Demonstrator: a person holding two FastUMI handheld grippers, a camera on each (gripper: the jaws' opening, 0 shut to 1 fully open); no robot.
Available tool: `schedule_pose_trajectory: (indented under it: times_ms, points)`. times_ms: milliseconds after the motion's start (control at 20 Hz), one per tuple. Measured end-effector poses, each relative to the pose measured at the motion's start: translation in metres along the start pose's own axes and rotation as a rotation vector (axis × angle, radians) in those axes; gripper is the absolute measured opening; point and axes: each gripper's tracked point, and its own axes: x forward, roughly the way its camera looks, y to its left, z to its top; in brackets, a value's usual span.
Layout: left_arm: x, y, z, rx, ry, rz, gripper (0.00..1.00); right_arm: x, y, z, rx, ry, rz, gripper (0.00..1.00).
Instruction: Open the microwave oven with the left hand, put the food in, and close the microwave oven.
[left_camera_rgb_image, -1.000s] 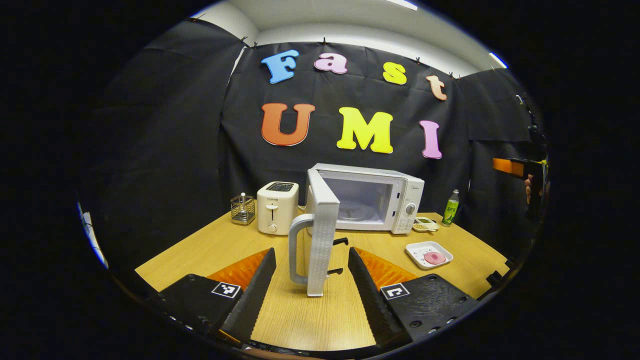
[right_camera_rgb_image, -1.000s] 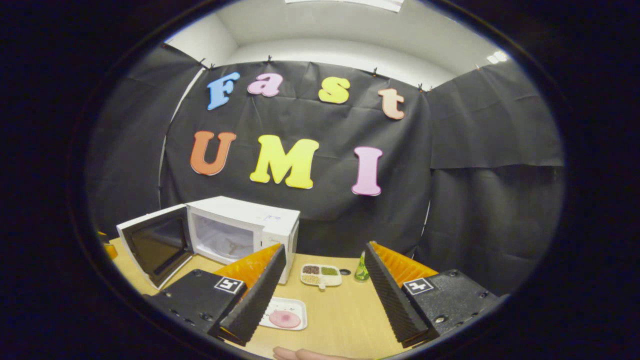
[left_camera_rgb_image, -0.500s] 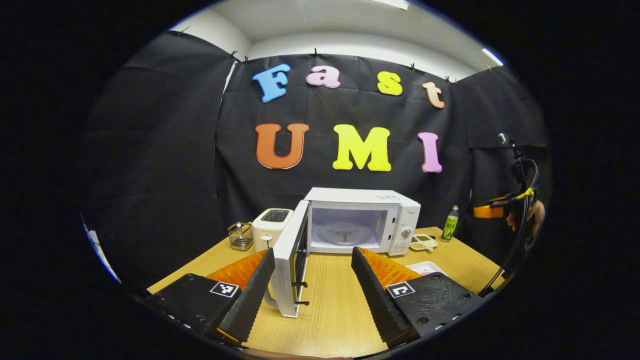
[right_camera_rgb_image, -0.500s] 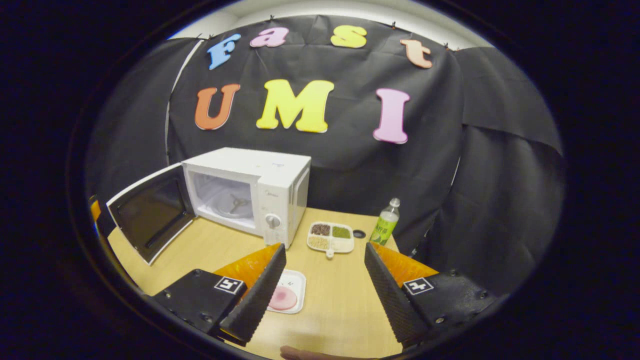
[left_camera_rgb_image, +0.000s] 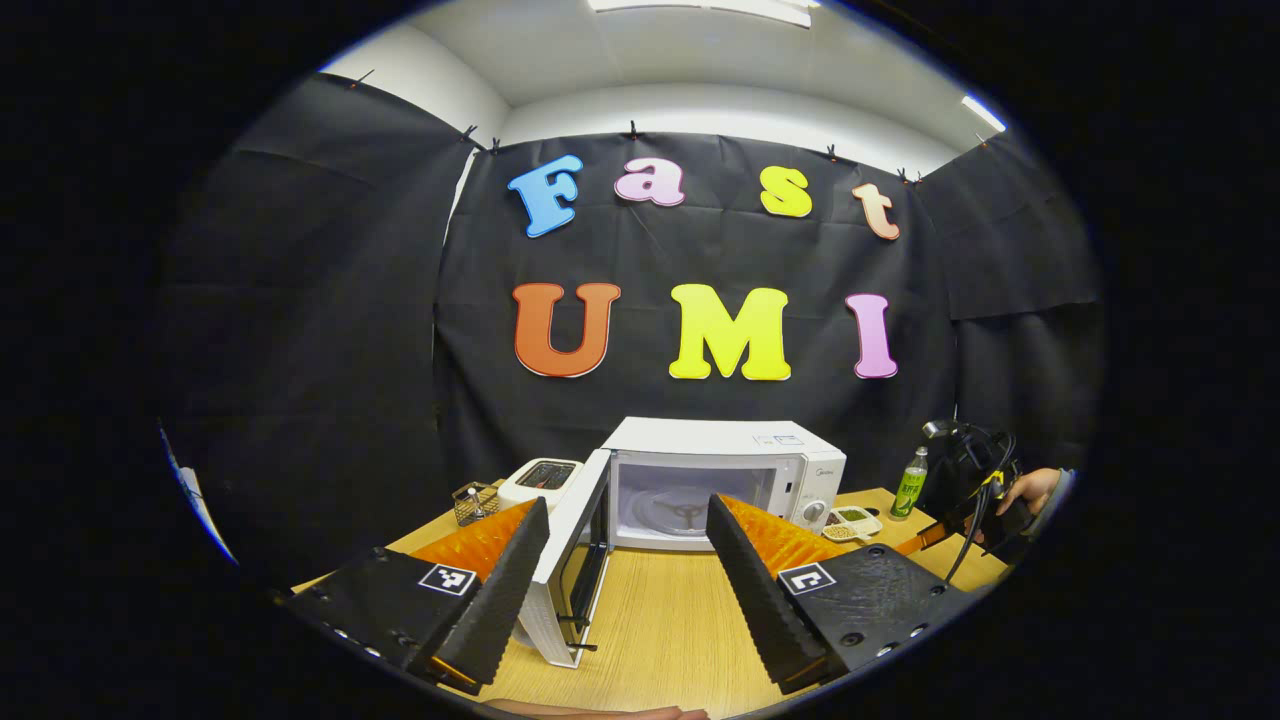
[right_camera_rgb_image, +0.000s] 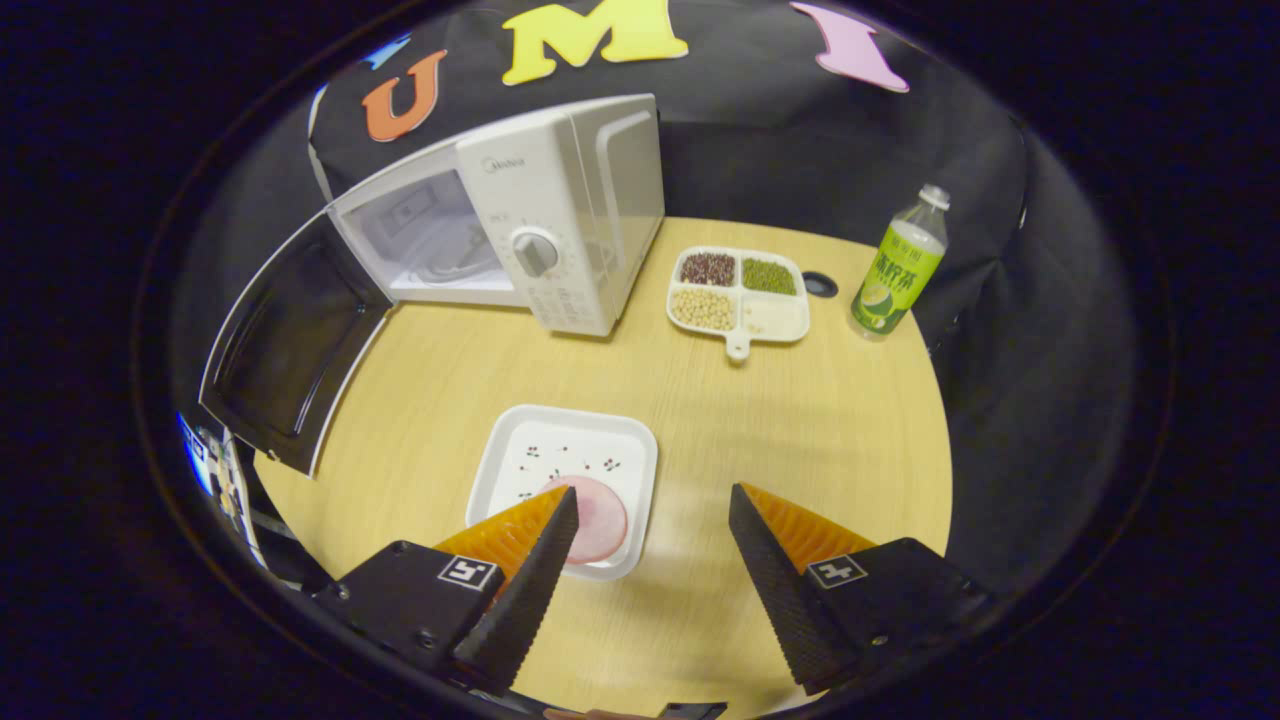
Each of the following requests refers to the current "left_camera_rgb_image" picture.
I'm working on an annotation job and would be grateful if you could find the row of cloth clips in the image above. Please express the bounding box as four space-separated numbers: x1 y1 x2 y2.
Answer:
350 68 991 186

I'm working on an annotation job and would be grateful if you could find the black cable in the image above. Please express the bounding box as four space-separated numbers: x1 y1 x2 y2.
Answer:
940 430 1021 588

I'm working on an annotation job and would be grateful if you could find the white toaster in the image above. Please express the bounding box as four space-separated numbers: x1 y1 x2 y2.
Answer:
497 457 584 511

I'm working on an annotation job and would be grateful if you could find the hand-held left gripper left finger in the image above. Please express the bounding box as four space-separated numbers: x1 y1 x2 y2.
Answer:
275 497 551 696

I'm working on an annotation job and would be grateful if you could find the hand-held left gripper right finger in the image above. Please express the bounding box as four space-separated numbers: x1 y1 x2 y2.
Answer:
705 492 986 696

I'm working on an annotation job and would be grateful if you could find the black backdrop cloth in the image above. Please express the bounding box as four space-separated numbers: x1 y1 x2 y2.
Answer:
155 72 1106 591

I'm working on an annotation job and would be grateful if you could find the long ceiling light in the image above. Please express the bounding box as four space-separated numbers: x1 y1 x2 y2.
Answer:
585 0 821 29

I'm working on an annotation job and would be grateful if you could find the green drink bottle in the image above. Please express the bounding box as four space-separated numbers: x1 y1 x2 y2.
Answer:
889 446 929 521

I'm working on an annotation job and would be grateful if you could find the divided white dish with beans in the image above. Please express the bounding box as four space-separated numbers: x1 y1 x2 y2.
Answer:
822 505 883 543

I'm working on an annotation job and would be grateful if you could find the small ceiling light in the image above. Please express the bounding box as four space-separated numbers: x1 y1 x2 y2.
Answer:
960 93 1008 134

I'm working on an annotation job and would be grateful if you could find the wire basket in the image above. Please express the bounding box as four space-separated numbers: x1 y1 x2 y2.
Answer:
452 481 501 528

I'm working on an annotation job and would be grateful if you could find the white microwave oven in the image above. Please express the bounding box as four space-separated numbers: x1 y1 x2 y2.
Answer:
515 416 848 669

